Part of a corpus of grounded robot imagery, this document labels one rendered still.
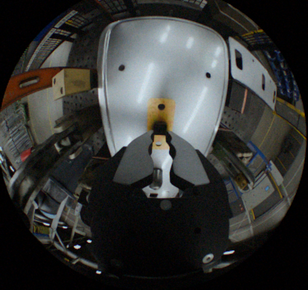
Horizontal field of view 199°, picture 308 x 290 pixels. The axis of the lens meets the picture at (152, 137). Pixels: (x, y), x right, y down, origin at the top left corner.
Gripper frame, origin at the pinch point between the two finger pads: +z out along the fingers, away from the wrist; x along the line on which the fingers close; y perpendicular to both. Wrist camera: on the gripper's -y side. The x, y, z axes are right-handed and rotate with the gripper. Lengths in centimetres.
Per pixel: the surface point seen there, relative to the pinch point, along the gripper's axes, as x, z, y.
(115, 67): -7.0, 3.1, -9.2
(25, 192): -15.5, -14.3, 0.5
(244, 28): 14.9, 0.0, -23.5
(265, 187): 735, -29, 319
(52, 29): -29.8, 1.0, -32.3
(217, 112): 10.2, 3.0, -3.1
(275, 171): 768, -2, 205
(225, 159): 14.8, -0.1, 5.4
